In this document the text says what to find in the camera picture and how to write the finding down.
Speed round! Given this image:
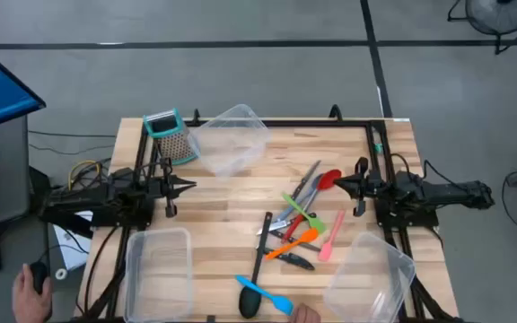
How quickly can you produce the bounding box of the blue silicone spatula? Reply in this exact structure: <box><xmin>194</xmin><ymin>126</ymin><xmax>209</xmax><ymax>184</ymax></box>
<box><xmin>234</xmin><ymin>275</ymin><xmax>294</xmax><ymax>317</ymax></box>

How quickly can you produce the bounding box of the white paper sheet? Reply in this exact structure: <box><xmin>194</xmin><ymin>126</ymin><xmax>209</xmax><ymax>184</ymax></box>
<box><xmin>53</xmin><ymin>210</ymin><xmax>93</xmax><ymax>271</ymax></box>

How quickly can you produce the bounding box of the slim black knife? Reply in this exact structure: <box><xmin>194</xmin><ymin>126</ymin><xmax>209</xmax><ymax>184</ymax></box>
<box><xmin>268</xmin><ymin>229</ymin><xmax>322</xmax><ymax>253</ymax></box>

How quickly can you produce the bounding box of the wide steel blade knife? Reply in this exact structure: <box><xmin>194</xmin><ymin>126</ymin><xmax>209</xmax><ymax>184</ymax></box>
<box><xmin>256</xmin><ymin>214</ymin><xmax>318</xmax><ymax>237</ymax></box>

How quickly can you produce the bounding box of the clear plastic container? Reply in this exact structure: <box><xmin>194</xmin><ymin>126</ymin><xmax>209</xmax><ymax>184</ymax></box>
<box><xmin>323</xmin><ymin>231</ymin><xmax>416</xmax><ymax>323</ymax></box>
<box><xmin>188</xmin><ymin>103</ymin><xmax>272</xmax><ymax>179</ymax></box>
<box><xmin>123</xmin><ymin>227</ymin><xmax>195</xmax><ymax>323</ymax></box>

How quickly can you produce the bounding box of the pink silicone spatula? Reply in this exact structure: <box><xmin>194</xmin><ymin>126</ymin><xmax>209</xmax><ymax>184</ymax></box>
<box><xmin>317</xmin><ymin>209</ymin><xmax>346</xmax><ymax>263</ymax></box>

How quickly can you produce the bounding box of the black floor fan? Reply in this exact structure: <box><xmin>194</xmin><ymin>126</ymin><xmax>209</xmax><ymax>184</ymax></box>
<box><xmin>446</xmin><ymin>0</ymin><xmax>517</xmax><ymax>56</ymax></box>

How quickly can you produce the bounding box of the black computer mouse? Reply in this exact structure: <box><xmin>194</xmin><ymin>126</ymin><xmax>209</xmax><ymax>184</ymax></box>
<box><xmin>29</xmin><ymin>261</ymin><xmax>48</xmax><ymax>295</ymax></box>

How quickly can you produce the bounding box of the black metal table frame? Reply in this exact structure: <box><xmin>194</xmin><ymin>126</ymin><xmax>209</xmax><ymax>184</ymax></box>
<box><xmin>73</xmin><ymin>107</ymin><xmax>464</xmax><ymax>323</ymax></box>

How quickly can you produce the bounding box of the teal metal box grater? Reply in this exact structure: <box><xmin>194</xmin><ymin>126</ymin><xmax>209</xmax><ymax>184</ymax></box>
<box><xmin>143</xmin><ymin>107</ymin><xmax>201</xmax><ymax>166</ymax></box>

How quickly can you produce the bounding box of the grey desk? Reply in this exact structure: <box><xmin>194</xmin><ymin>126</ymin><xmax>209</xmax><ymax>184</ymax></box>
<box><xmin>0</xmin><ymin>210</ymin><xmax>54</xmax><ymax>323</ymax></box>

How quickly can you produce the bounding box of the grey computer cabinet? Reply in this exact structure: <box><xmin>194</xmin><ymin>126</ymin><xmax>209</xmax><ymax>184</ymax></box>
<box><xmin>0</xmin><ymin>115</ymin><xmax>31</xmax><ymax>225</ymax></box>

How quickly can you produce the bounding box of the yellow cable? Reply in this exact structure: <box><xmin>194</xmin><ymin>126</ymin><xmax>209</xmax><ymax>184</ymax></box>
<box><xmin>67</xmin><ymin>160</ymin><xmax>102</xmax><ymax>192</ymax></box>

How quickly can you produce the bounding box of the person's hand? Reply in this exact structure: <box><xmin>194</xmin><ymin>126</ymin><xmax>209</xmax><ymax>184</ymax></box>
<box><xmin>11</xmin><ymin>263</ymin><xmax>54</xmax><ymax>323</ymax></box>
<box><xmin>288</xmin><ymin>302</ymin><xmax>322</xmax><ymax>323</ymax></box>

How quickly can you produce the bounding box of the red silicone spoon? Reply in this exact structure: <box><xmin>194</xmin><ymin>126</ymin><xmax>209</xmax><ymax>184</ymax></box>
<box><xmin>281</xmin><ymin>169</ymin><xmax>344</xmax><ymax>244</ymax></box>

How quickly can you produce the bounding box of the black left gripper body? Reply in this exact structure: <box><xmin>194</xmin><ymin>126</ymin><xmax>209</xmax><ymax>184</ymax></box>
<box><xmin>149</xmin><ymin>156</ymin><xmax>180</xmax><ymax>219</ymax></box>

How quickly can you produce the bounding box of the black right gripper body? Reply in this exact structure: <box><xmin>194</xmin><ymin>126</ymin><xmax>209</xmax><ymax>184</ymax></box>
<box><xmin>354</xmin><ymin>156</ymin><xmax>386</xmax><ymax>218</ymax></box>

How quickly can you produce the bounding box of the green silicone spatula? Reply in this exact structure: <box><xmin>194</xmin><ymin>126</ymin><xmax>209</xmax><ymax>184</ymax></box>
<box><xmin>282</xmin><ymin>192</ymin><xmax>328</xmax><ymax>235</ymax></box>

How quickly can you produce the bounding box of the orange silicone spatula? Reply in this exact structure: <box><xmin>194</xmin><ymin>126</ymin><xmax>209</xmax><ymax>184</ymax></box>
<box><xmin>265</xmin><ymin>227</ymin><xmax>320</xmax><ymax>261</ymax></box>

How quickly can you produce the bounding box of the black serving spoon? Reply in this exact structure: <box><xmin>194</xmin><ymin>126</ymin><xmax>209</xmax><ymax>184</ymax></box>
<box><xmin>238</xmin><ymin>212</ymin><xmax>274</xmax><ymax>320</ymax></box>

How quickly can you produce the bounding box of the thick black sheathed knife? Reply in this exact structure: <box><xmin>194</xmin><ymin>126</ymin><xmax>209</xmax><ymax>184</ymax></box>
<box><xmin>262</xmin><ymin>248</ymin><xmax>316</xmax><ymax>272</ymax></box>

